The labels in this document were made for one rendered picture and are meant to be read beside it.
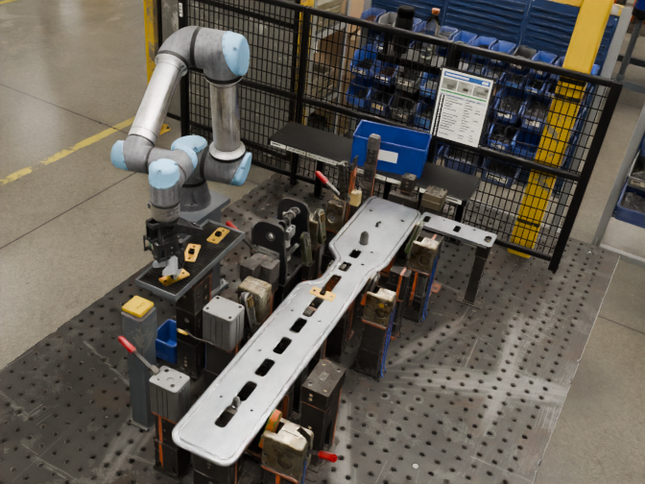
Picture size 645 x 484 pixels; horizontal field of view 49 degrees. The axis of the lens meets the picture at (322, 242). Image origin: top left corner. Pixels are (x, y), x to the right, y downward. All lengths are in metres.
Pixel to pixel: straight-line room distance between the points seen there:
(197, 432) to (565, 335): 1.53
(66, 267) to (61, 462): 1.99
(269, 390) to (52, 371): 0.82
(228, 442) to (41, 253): 2.56
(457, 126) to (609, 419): 1.57
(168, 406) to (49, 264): 2.29
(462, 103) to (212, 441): 1.71
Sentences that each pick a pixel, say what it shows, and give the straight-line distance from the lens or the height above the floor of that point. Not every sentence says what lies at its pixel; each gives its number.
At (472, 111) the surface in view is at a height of 1.30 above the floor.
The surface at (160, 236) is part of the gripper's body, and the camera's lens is 1.91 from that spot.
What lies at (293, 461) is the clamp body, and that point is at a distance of 1.78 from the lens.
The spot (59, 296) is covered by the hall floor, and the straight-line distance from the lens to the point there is 3.88.
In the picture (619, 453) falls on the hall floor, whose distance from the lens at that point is 3.51.
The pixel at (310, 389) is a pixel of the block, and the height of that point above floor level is 1.03.
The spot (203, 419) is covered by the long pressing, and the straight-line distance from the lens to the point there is 1.88.
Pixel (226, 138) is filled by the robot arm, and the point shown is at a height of 1.40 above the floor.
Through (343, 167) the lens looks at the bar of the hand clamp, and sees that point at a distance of 2.54.
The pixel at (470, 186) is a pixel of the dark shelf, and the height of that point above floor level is 1.03.
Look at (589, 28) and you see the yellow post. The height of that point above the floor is 1.70.
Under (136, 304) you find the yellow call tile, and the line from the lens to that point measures 1.96.
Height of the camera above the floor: 2.42
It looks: 35 degrees down
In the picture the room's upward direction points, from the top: 7 degrees clockwise
